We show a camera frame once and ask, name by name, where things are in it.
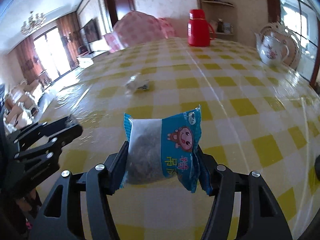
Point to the blue cartoon snack packet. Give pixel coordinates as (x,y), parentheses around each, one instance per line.
(160,150)

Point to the black television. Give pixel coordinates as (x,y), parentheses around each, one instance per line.
(91,31)

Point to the white floral teapot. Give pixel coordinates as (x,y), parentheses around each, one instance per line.
(271,50)

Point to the white ornate chair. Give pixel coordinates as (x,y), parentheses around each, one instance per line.
(295,47)

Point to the black round object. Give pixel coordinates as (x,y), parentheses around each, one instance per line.
(317,166)

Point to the chandelier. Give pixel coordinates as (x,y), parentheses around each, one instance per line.
(33,23)

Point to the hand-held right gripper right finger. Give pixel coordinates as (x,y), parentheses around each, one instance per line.
(208,172)

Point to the wall shelf with jars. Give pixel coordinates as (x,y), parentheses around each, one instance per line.
(222,25)

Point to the red thermos jug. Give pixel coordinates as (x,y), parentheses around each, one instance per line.
(198,30)

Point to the grey white snack packet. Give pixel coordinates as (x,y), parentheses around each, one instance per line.
(137,83)

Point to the cream sofa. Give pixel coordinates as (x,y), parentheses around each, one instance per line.
(22,100)

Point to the dark wooden door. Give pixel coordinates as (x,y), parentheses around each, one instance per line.
(121,5)

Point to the yellow checked tablecloth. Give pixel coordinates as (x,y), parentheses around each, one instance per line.
(237,120)

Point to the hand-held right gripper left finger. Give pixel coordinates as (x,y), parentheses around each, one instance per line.
(117,170)

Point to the pink checked chair cover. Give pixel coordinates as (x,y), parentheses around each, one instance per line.
(140,30)

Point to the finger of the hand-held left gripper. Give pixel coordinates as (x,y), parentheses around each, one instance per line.
(50,128)
(67,136)

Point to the brown curtain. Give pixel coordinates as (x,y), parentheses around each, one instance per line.
(68,40)

